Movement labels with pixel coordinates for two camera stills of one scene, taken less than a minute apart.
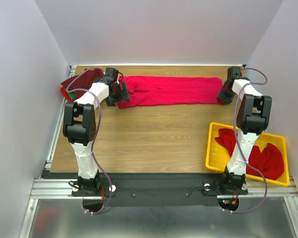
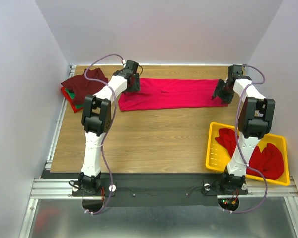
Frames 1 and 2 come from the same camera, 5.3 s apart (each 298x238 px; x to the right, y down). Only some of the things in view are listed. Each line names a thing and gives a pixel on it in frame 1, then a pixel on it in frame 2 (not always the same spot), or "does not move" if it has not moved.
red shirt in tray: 269,161 does not move
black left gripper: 123,95 -> 136,86
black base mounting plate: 162,190 does not move
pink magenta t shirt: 150,90 does not move
